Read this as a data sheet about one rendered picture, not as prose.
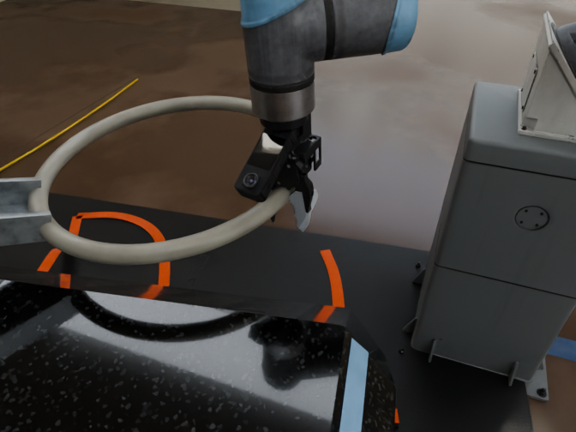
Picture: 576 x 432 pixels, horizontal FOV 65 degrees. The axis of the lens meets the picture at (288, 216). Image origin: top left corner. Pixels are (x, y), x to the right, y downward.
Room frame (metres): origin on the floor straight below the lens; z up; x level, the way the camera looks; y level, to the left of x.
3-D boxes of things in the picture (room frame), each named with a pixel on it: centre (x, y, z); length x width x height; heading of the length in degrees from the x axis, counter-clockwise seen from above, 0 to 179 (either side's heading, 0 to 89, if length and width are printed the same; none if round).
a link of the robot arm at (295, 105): (0.60, 0.01, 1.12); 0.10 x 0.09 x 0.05; 61
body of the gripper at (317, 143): (0.61, 0.00, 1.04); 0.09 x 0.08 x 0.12; 151
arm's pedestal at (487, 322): (1.09, -0.69, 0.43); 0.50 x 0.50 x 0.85; 70
